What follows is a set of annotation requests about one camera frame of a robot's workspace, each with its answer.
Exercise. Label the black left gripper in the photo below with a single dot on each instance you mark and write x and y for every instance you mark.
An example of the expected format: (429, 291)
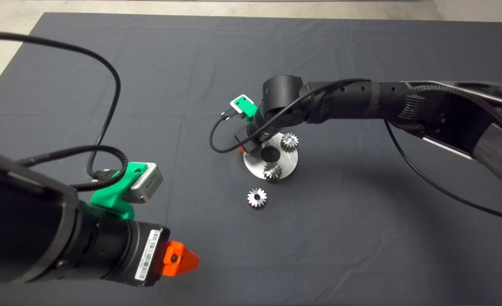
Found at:
(147, 253)

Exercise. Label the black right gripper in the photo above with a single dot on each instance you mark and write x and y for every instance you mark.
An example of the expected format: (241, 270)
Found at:
(249, 138)

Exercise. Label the small steel gear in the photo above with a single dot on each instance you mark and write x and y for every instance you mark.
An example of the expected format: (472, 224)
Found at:
(272, 172)
(289, 143)
(252, 201)

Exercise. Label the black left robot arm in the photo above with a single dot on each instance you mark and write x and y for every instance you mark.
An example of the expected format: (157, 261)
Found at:
(21, 233)

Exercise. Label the round metal plate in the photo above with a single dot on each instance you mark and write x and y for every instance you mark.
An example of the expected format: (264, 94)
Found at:
(287, 164)

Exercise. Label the dark grey table cloth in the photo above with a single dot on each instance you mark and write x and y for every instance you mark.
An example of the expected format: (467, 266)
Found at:
(149, 63)

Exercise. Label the green right camera mount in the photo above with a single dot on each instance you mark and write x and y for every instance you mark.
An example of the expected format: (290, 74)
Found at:
(251, 112)

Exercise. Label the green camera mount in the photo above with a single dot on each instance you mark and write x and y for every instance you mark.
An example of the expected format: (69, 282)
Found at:
(111, 197)
(251, 112)

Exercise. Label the silver right camera box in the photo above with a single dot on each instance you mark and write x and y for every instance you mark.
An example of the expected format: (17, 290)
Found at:
(234, 107)

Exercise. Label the silver camera box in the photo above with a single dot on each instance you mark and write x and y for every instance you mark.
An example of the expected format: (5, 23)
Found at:
(149, 183)
(234, 107)

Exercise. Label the silver left camera box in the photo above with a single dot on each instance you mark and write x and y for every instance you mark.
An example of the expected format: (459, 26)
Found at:
(149, 183)

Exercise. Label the green left camera mount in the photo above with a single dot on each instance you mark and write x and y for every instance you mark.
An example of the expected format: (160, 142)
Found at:
(111, 197)

